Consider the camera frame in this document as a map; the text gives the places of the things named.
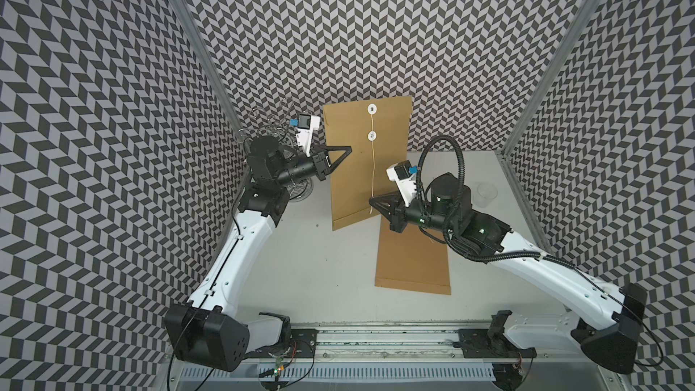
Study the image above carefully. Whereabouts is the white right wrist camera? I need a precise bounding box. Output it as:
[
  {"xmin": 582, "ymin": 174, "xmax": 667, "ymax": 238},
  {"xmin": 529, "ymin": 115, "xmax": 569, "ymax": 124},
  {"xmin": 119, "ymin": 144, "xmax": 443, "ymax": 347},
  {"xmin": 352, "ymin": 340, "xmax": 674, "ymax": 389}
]
[{"xmin": 387, "ymin": 160, "xmax": 418, "ymax": 207}]

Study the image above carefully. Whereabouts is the aluminium corner post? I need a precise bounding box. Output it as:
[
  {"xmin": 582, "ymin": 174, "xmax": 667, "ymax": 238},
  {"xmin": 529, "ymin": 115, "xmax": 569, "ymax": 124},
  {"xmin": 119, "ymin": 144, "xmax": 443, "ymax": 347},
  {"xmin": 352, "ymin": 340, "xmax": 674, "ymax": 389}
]
[
  {"xmin": 168, "ymin": 0, "xmax": 244, "ymax": 144},
  {"xmin": 496, "ymin": 0, "xmax": 602, "ymax": 253}
]

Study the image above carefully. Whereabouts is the left aluminium corner post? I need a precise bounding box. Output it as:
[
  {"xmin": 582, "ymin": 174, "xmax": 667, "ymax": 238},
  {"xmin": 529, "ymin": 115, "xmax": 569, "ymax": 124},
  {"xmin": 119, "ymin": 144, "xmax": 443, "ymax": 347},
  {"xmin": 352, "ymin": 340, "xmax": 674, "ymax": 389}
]
[{"xmin": 168, "ymin": 0, "xmax": 244, "ymax": 144}]

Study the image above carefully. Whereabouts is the brown kraft file bag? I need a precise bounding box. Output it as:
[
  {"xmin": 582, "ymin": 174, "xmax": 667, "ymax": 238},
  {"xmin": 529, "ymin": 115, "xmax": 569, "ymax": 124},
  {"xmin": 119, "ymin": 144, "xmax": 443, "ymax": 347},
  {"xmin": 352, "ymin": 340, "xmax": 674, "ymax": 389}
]
[{"xmin": 375, "ymin": 218, "xmax": 452, "ymax": 295}]

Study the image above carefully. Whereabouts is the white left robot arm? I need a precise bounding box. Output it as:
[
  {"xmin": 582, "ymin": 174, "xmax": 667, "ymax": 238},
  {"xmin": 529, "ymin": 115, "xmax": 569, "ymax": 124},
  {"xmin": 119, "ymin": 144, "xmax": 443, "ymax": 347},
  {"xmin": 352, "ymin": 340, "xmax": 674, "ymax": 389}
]
[{"xmin": 164, "ymin": 136, "xmax": 352, "ymax": 372}]

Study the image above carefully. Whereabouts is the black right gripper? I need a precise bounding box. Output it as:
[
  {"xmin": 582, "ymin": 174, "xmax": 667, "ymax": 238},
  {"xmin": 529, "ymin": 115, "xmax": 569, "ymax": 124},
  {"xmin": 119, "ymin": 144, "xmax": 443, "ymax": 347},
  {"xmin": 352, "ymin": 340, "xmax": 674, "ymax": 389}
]
[{"xmin": 368, "ymin": 189, "xmax": 457, "ymax": 234}]

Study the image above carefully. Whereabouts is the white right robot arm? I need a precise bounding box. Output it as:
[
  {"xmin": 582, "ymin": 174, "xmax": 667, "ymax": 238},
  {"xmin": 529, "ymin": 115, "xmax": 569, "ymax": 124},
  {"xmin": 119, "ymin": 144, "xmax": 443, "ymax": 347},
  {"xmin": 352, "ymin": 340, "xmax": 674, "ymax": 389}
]
[{"xmin": 369, "ymin": 173, "xmax": 648, "ymax": 375}]

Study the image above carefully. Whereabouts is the right aluminium corner post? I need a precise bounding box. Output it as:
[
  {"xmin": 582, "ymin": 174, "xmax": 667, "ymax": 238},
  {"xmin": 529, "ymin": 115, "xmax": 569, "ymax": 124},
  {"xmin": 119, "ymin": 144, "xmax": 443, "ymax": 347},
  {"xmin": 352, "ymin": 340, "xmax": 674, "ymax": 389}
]
[{"xmin": 496, "ymin": 0, "xmax": 602, "ymax": 253}]

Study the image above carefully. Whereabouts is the black corrugated right cable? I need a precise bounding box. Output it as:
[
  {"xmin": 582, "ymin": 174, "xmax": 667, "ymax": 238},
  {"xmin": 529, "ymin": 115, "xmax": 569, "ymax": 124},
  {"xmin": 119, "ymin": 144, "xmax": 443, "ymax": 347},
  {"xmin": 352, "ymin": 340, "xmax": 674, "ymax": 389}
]
[{"xmin": 415, "ymin": 134, "xmax": 549, "ymax": 264}]

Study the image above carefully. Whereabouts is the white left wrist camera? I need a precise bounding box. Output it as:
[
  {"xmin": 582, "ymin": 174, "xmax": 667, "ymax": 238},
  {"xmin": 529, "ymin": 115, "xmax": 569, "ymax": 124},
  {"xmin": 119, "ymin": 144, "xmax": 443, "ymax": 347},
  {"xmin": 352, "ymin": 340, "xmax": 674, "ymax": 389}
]
[{"xmin": 290, "ymin": 114, "xmax": 320, "ymax": 157}]

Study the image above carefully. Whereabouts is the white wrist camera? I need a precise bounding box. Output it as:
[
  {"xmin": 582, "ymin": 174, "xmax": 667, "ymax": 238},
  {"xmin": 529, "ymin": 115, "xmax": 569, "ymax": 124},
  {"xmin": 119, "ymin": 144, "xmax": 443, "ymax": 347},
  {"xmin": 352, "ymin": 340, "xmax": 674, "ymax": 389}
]
[
  {"xmin": 387, "ymin": 160, "xmax": 418, "ymax": 207},
  {"xmin": 290, "ymin": 114, "xmax": 320, "ymax": 157}
]

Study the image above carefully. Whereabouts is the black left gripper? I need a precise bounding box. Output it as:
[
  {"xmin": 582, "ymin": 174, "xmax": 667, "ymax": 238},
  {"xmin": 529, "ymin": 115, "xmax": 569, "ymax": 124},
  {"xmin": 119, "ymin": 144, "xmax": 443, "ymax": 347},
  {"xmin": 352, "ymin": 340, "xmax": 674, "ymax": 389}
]
[{"xmin": 275, "ymin": 143, "xmax": 352, "ymax": 188}]

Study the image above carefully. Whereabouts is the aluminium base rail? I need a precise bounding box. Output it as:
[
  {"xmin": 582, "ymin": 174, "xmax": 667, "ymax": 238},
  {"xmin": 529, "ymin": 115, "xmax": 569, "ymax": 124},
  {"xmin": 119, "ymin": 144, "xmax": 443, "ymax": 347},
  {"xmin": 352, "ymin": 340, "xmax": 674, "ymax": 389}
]
[{"xmin": 151, "ymin": 322, "xmax": 633, "ymax": 390}]

